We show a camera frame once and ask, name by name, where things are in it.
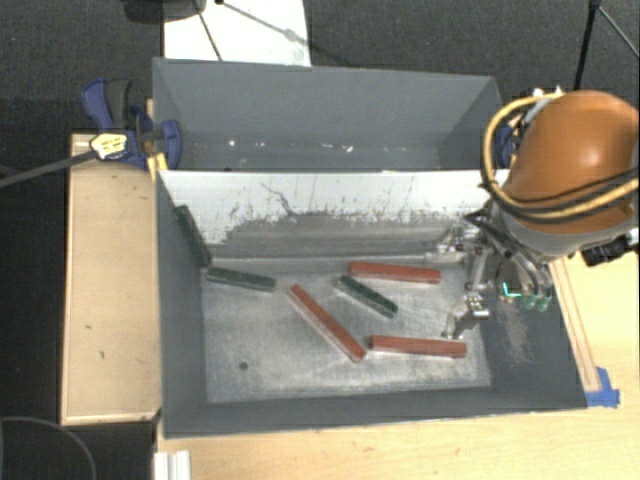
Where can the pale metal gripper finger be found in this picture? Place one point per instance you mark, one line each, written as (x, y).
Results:
(445, 249)
(467, 318)

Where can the red-brown flat block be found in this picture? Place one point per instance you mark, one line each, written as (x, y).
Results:
(327, 324)
(417, 346)
(395, 272)

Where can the dark green flat block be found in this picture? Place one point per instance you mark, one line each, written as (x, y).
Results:
(192, 238)
(241, 278)
(367, 296)

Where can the grey metal bin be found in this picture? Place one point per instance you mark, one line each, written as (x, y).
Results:
(320, 208)

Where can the pale wood board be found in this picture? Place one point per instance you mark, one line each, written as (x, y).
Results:
(112, 278)

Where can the black cylinder on white bracket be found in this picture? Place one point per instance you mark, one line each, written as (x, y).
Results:
(605, 252)

